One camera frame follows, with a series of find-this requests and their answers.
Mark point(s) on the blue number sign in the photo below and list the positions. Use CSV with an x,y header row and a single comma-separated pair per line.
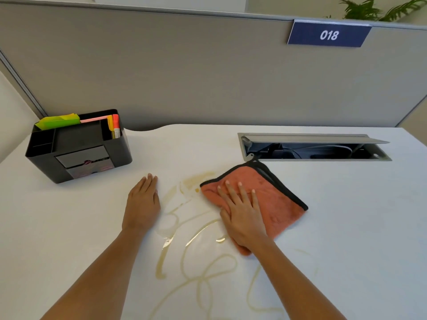
x,y
328,33

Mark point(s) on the green potted plant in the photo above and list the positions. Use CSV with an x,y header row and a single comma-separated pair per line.
x,y
370,9

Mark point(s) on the black desk organizer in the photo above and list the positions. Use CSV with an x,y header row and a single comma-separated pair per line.
x,y
80,153

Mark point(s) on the person's right forearm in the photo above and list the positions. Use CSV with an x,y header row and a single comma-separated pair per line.
x,y
297,283

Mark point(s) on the person's right middle finger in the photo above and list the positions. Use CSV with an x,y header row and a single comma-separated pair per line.
x,y
234,193

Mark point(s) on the person's left hand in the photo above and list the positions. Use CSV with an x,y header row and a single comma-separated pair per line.
x,y
140,206

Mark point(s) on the grey desk partition panel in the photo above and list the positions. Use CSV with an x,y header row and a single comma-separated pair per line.
x,y
186,69

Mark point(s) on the person's left thumb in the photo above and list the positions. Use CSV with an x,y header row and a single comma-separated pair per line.
x,y
157,202

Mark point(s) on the pink paper sheet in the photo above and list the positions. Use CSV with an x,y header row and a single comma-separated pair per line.
x,y
95,119

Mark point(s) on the person's left forearm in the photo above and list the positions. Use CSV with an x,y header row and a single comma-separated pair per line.
x,y
100,279

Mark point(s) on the orange highlighter marker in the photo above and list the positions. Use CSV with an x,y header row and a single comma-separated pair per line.
x,y
116,125

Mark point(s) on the green sticky note pad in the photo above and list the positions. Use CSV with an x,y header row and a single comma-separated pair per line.
x,y
58,121

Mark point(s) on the person's right hand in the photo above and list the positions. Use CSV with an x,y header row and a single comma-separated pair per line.
x,y
243,223

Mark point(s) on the yellowish liquid spill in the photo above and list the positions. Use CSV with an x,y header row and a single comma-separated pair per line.
x,y
200,273

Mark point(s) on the person's right little finger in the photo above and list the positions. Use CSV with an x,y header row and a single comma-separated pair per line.
x,y
255,200

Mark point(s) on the person's right thumb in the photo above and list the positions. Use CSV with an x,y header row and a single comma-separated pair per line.
x,y
224,220

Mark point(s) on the yellow sticky note pad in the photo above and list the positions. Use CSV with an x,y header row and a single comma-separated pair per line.
x,y
110,123

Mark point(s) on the orange cloth with black edge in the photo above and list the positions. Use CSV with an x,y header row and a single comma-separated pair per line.
x,y
277,203

